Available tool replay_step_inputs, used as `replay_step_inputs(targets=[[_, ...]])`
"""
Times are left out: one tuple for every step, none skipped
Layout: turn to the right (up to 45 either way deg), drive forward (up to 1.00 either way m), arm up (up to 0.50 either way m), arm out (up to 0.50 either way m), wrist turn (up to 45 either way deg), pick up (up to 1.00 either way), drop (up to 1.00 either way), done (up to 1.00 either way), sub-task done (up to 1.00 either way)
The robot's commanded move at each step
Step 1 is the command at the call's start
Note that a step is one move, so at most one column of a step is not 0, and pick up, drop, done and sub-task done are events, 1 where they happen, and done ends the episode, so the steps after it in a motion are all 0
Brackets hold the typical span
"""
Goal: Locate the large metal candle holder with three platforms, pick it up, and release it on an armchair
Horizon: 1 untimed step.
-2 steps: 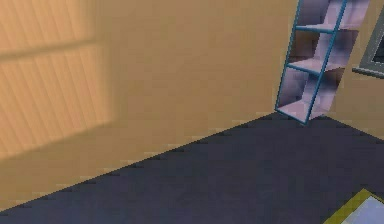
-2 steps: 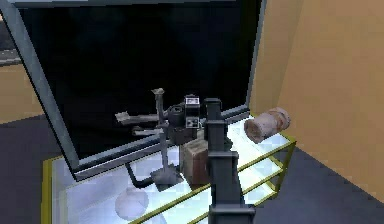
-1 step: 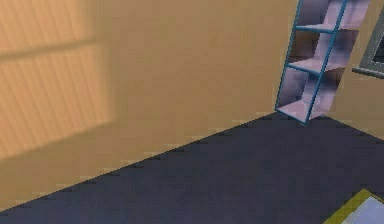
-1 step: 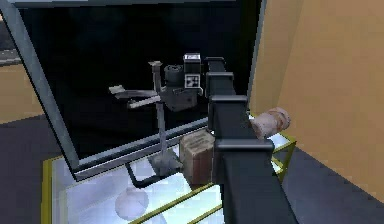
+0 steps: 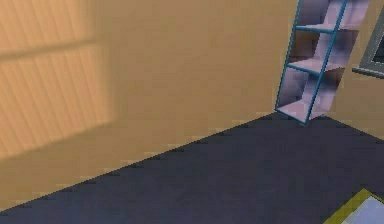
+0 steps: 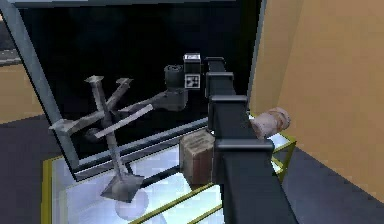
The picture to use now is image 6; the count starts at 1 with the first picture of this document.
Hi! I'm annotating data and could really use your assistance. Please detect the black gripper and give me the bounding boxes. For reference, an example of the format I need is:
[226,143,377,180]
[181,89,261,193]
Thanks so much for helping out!
[84,64,190,144]

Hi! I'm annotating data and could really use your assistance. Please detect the large metal candle holder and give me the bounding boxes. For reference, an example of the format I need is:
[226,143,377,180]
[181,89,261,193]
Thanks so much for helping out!
[48,75,146,204]

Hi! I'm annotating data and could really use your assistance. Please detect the brown square box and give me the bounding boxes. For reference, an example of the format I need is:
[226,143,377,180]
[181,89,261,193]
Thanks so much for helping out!
[179,129,218,186]

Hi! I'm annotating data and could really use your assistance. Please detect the pale translucent ball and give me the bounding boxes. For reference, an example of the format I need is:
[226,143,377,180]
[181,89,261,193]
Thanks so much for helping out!
[114,188,150,222]

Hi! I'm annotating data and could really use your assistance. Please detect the pink stone vase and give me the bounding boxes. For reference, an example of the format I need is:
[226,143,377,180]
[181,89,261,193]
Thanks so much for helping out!
[249,106,292,141]

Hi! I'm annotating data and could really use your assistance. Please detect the black television set grey frame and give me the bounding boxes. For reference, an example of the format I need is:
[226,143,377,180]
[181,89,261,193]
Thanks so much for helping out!
[0,0,268,183]

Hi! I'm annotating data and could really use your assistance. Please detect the glass table yellow frame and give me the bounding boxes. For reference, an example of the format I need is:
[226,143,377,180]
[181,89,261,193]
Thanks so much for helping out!
[40,112,298,224]

